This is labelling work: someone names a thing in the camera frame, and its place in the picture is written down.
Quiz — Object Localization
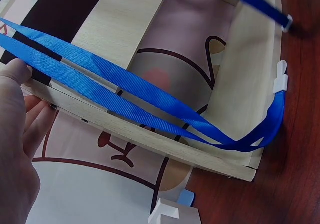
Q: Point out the person's left hand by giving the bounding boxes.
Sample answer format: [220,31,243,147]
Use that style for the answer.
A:
[0,58,60,224]

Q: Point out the long blue webbing strap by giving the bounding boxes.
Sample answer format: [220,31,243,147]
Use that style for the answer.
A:
[0,17,287,152]

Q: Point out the light blue strap end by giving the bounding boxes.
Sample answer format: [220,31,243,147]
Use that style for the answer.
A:
[178,189,195,206]

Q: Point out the blue strap with white buckle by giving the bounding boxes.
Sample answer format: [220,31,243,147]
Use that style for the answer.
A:
[212,0,294,32]

